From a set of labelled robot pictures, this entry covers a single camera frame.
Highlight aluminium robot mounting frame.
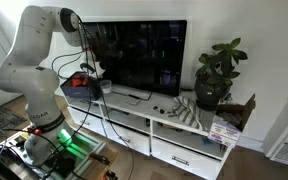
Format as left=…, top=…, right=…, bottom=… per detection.
left=0, top=125, right=109, bottom=180

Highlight white printed package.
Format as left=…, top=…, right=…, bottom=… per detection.
left=207, top=114, right=243, bottom=149

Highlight black flat screen TV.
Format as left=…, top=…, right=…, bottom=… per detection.
left=81, top=19, right=189, bottom=98

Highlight dark round plant pot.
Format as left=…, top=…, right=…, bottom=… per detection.
left=194, top=74, right=234, bottom=112

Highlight white TV stand cabinet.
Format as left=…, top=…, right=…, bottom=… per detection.
left=63, top=87, right=236, bottom=180

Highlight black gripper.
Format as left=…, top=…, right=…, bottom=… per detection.
left=79, top=61, right=99, bottom=80

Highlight brown cardboard box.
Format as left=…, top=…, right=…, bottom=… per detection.
left=215, top=93, right=257, bottom=133

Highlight dark blue box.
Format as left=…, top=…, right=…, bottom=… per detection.
left=59, top=71, right=104, bottom=102

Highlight blue white striped cloth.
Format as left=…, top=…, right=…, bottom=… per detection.
left=171, top=95, right=206, bottom=132

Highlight dark patterned rug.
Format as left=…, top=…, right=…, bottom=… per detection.
left=0, top=105, right=22, bottom=135

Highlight white drawer brass handle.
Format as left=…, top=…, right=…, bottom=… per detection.
left=67, top=105, right=107, bottom=137
left=149, top=135, right=234, bottom=180
left=100, top=120, right=152, bottom=157

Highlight black orange clamp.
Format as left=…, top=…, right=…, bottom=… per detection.
left=88, top=152, right=119, bottom=180

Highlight long black cable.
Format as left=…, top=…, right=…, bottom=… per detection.
left=77, top=19, right=136, bottom=180

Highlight grey TV base plate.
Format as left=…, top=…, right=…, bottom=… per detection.
left=111, top=83, right=154, bottom=101

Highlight green leafy plant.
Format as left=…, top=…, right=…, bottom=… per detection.
left=195, top=36, right=249, bottom=86

